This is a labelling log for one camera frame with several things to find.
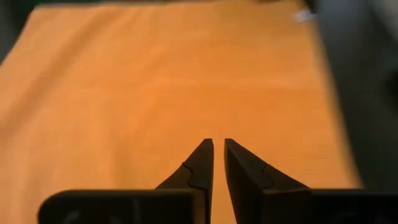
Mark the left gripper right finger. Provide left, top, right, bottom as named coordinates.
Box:
left=223, top=138, right=398, bottom=224

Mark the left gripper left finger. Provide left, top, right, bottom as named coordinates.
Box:
left=37, top=138, right=215, bottom=224

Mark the orange microfiber towel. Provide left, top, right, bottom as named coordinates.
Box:
left=0, top=0, right=363, bottom=224

